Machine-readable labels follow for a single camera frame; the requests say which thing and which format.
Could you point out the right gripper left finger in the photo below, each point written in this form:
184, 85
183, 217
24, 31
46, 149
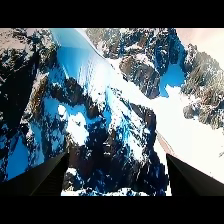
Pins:
40, 181

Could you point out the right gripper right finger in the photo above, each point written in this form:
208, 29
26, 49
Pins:
191, 180

